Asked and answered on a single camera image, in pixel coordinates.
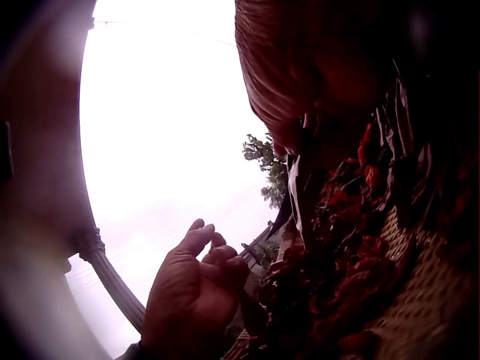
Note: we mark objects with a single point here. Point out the fluted stone column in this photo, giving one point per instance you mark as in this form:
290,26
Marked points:
112,277

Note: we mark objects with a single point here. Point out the person's right hand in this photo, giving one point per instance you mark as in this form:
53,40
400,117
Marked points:
300,52

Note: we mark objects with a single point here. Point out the person's left fingers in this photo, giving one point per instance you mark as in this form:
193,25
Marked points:
228,268

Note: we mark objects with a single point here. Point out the green tree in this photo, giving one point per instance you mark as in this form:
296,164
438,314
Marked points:
268,168

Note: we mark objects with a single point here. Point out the tan woven basket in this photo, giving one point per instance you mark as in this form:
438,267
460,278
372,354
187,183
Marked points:
420,300

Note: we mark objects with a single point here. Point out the pile of red chillies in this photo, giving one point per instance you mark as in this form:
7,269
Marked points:
337,262

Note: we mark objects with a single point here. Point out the person's right fingers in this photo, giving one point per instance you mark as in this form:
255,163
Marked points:
285,137

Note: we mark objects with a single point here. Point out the person's left thumb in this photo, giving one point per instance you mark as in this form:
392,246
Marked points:
191,236

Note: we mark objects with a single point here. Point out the person's left hand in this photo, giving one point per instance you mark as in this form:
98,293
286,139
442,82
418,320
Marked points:
187,296

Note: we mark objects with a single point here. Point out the person's left index finger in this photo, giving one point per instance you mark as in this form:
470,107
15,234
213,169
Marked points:
216,237

